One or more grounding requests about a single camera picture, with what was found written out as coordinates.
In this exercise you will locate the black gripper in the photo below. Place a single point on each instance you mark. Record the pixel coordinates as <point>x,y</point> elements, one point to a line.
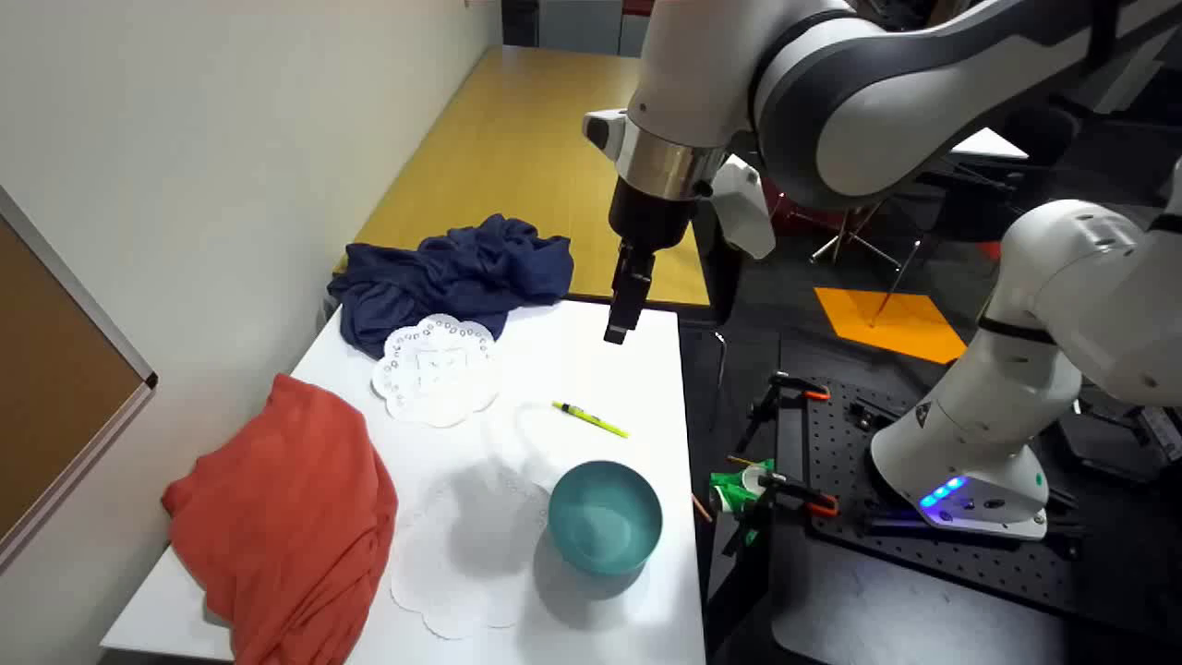
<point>650,215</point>

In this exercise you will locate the blue bowl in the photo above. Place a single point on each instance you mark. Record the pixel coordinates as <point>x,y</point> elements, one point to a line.
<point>604,520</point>

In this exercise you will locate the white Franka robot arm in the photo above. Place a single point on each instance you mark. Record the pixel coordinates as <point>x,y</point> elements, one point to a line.
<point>862,96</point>

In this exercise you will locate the yellow marker pen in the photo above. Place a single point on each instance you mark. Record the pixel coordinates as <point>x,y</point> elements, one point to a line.
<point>587,418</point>

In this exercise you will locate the navy blue cloth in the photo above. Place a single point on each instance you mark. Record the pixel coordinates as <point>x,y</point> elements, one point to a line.
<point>465,270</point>

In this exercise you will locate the wooden table beside cloth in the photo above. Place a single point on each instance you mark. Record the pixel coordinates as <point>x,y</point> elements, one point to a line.
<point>529,135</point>

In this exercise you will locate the black clamp with orange tips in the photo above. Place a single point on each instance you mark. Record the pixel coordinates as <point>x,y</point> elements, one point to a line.
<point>798,492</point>
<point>792,412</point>

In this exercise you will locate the white patterned cloth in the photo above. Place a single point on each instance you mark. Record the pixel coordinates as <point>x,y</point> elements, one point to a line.
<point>438,370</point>

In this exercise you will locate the green clamp part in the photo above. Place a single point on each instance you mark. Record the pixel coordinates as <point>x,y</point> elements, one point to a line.
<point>744,491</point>

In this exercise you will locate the metal tripod legs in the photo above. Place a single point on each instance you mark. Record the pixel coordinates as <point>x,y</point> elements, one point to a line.
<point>849,238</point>

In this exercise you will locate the orange floor mat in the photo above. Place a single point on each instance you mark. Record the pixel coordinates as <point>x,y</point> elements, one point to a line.
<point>891,322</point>

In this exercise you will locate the white scalloped paper mat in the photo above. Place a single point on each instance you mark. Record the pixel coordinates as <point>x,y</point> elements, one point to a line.
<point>462,595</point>

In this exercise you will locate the orange cloth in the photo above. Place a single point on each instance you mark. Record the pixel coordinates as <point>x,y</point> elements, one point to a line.
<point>295,520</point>

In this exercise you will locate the white device with lights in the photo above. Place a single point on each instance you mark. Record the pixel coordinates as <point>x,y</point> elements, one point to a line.
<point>1110,540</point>

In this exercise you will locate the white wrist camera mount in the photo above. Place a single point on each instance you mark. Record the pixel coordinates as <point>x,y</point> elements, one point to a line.
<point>744,204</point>

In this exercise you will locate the cork board with metal frame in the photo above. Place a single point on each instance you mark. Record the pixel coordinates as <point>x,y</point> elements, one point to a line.
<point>48,383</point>

